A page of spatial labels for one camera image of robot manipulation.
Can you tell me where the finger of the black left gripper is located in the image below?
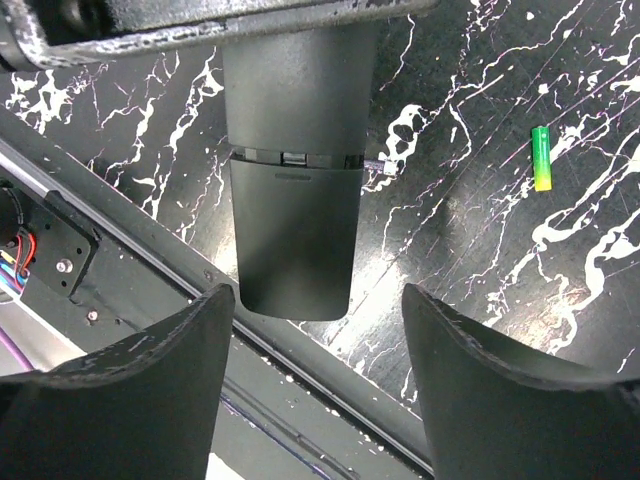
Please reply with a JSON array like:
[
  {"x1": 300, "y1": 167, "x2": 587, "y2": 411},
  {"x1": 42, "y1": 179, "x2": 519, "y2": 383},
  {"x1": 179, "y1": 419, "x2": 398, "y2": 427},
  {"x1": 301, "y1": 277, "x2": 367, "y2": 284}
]
[{"x1": 1, "y1": 0, "x2": 436, "y2": 73}]

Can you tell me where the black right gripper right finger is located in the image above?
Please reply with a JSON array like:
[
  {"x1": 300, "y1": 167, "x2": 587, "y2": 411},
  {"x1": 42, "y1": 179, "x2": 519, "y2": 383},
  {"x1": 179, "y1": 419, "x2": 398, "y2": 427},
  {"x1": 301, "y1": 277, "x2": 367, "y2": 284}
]
[{"x1": 402, "y1": 284, "x2": 639, "y2": 479}]

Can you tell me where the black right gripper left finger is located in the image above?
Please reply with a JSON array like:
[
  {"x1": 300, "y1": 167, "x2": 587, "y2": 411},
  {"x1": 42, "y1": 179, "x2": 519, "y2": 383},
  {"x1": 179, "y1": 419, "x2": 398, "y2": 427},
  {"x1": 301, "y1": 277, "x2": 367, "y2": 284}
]
[{"x1": 1, "y1": 284, "x2": 235, "y2": 479}]

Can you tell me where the black remote battery cover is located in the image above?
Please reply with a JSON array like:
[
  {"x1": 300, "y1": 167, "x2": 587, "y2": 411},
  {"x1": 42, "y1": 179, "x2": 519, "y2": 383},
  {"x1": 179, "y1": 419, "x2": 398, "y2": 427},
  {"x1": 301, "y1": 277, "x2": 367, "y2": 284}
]
[{"x1": 231, "y1": 159, "x2": 363, "y2": 321}]

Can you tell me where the green AAA battery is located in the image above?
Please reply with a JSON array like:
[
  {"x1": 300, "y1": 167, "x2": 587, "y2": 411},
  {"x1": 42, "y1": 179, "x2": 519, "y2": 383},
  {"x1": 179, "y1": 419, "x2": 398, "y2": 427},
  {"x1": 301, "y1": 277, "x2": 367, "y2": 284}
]
[{"x1": 531, "y1": 126, "x2": 552, "y2": 192}]

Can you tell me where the black remote control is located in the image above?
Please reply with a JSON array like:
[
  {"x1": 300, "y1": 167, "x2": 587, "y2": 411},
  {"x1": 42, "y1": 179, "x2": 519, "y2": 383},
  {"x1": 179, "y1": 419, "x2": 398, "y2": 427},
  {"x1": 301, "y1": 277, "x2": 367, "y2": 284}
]
[{"x1": 222, "y1": 23, "x2": 378, "y2": 156}]

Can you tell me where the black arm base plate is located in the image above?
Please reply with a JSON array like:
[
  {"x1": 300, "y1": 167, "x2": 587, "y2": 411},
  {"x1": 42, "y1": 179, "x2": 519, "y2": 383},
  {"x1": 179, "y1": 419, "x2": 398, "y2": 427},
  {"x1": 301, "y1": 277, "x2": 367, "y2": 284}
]
[{"x1": 1, "y1": 112, "x2": 432, "y2": 479}]

